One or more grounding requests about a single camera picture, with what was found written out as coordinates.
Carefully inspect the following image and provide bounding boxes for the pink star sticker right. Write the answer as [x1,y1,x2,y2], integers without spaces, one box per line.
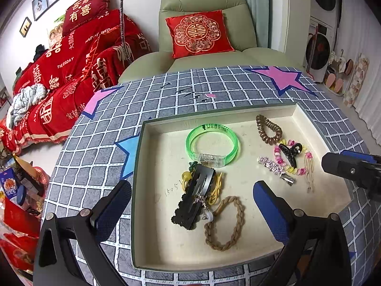
[246,66,315,96]

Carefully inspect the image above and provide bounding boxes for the red embroidered cushion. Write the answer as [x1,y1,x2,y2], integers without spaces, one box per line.
[165,10,234,59]

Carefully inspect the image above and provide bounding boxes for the colourful bead bracelet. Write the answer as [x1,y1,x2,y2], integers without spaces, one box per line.
[272,138,314,176]

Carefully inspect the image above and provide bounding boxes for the green plastic bangle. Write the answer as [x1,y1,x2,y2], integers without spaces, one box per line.
[185,123,239,168]

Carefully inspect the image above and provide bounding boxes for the green recliner armchair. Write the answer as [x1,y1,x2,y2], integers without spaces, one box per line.
[119,0,302,83]

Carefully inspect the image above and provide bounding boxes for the grey jewelry tray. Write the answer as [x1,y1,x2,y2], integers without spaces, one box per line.
[131,103,352,272]

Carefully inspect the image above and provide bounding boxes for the blue snack box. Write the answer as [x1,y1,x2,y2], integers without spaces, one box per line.
[0,167,19,204]

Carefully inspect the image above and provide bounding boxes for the white curtain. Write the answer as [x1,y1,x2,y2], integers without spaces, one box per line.
[336,0,380,144]

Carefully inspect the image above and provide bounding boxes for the braided rope bracelet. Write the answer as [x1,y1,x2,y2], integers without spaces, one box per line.
[203,195,246,252]

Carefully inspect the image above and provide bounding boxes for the grey white blanket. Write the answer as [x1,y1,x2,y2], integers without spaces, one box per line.
[6,83,47,129]

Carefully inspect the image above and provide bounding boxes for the small black claw clip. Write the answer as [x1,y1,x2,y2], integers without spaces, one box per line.
[278,143,303,168]

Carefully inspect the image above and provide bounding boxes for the beige hair clip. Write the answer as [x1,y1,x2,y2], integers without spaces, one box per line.
[304,152,315,193]

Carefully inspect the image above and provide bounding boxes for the small picture frame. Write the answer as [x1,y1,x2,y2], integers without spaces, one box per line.
[19,17,32,37]

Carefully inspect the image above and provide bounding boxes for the dark red pillow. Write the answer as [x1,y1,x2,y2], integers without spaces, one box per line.
[62,0,110,37]

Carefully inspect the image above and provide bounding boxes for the silver charm with ring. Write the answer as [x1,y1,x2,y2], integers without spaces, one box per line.
[194,195,214,223]

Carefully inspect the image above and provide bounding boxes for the yellow gold bracelet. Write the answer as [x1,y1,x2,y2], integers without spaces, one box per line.
[181,169,224,206]

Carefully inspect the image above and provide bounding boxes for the patterned board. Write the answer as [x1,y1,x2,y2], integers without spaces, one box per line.
[343,53,369,107]

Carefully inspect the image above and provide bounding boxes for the lower washing machine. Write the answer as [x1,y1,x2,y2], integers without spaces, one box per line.
[303,17,335,83]

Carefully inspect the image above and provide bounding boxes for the pink star sticker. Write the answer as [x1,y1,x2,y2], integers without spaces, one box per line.
[82,86,121,119]
[246,66,315,96]

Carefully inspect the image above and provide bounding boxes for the blue star sticker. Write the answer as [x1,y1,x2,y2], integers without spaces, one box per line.
[115,134,140,180]

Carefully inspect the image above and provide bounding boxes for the grey checked tablecloth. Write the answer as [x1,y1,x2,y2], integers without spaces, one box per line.
[43,66,380,285]

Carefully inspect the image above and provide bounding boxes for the black scalloped hair clip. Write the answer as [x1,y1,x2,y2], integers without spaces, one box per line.
[171,161,216,230]

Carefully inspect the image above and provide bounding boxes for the brown wooden bead bracelet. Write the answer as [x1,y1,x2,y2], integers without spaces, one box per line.
[256,113,283,146]

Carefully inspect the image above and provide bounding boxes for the pink star sticker left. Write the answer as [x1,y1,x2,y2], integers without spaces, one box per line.
[82,86,121,119]

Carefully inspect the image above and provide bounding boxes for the slippers rack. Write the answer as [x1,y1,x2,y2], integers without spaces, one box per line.
[323,49,354,96]

